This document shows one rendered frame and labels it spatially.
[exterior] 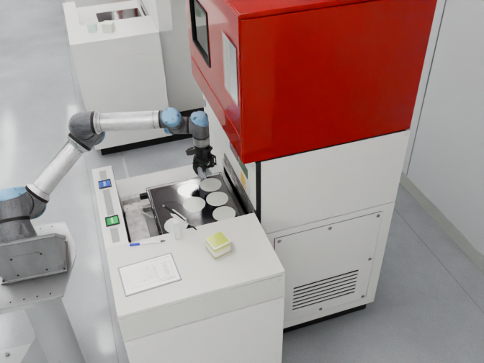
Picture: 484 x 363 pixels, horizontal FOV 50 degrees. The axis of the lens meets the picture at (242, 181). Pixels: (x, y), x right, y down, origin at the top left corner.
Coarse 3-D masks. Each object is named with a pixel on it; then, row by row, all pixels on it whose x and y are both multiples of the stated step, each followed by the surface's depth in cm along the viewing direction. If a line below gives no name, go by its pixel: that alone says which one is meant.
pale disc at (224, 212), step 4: (216, 208) 230; (220, 208) 229; (224, 208) 229; (228, 208) 229; (232, 208) 229; (216, 212) 227; (220, 212) 227; (224, 212) 227; (228, 212) 227; (232, 212) 227; (216, 216) 225; (220, 216) 225; (224, 216) 225; (228, 216) 225; (232, 216) 225
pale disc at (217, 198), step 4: (212, 192) 238; (216, 192) 238; (220, 192) 238; (208, 196) 236; (212, 196) 236; (216, 196) 236; (220, 196) 236; (224, 196) 236; (208, 200) 234; (212, 200) 234; (216, 200) 234; (220, 200) 234; (224, 200) 234; (212, 204) 232; (216, 204) 232; (220, 204) 232
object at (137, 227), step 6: (132, 204) 236; (126, 216) 230; (132, 216) 230; (138, 216) 229; (144, 216) 229; (132, 222) 227; (138, 222) 227; (144, 222) 226; (132, 228) 223; (138, 228) 223; (144, 228) 223; (132, 234) 221; (138, 234) 221; (144, 234) 220; (132, 240) 218; (138, 240) 218
